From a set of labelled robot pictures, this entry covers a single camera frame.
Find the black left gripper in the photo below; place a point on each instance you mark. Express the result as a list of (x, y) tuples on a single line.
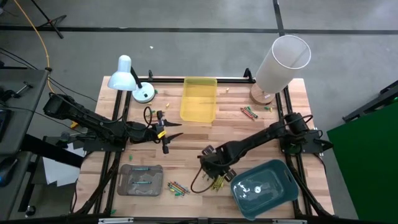
[(146, 133)]

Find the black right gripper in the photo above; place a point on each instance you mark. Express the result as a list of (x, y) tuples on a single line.
[(217, 161)]

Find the yellow translucent plastic bin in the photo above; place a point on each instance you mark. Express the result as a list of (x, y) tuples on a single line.
[(199, 102)]

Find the teal plastic bin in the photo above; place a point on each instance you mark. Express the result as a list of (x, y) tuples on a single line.
[(280, 193)]

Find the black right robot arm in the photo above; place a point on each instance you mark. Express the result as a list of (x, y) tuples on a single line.
[(255, 138)]

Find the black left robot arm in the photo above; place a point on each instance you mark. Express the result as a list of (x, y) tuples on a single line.
[(93, 119)]

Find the yellow tag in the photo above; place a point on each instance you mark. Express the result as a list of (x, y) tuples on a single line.
[(161, 134)]

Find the dark blue tipped crayon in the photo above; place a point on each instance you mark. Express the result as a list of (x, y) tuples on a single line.
[(217, 185)]

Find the green crayon stub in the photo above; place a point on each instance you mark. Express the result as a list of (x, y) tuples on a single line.
[(178, 194)]

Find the white gooseneck desk lamp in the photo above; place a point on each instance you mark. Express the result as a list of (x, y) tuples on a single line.
[(122, 77)]

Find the grey translucent plastic tray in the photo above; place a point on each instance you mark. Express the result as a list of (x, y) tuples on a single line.
[(124, 189)]

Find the white shade wooden base lamp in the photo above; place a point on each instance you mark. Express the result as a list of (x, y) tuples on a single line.
[(273, 71)]

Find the white paper sheet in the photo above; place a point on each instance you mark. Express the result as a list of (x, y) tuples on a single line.
[(59, 171)]

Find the green board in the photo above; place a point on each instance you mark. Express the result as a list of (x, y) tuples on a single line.
[(367, 161)]

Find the grey side desk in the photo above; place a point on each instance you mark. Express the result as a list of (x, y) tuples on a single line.
[(18, 109)]

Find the black caster wheel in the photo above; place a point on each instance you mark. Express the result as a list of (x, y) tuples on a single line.
[(30, 211)]

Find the black tripod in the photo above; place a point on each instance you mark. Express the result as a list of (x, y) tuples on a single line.
[(46, 21)]

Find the black metal stand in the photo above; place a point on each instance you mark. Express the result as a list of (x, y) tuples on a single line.
[(373, 102)]

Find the black computer mouse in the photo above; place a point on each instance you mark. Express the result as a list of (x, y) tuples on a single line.
[(7, 171)]

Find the black table frame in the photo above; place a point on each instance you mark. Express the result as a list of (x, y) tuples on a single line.
[(168, 80)]

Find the black frame clamp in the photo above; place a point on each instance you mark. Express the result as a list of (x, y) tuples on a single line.
[(248, 74), (150, 76)]

